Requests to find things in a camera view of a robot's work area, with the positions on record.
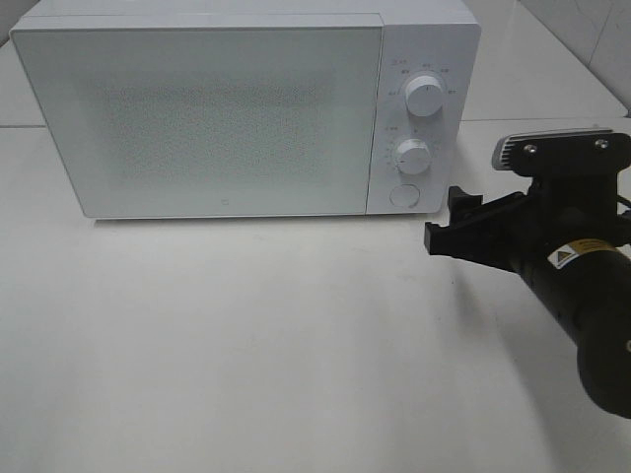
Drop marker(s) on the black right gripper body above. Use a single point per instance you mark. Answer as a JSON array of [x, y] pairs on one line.
[[556, 223]]

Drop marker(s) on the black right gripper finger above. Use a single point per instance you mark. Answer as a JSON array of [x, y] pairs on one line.
[[466, 209], [461, 241]]

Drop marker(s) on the round white door button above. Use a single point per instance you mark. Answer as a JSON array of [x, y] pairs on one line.
[[405, 196]]

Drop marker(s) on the white microwave knob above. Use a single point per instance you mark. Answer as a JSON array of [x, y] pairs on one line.
[[424, 95], [412, 157]]

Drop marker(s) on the white microwave door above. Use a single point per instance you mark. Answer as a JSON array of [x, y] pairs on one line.
[[187, 124]]

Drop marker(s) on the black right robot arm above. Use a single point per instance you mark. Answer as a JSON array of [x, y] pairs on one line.
[[590, 300]]

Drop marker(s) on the white microwave oven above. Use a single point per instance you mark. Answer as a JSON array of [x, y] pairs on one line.
[[418, 37]]

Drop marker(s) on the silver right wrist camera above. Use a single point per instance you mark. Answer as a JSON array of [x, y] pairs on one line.
[[563, 153]]

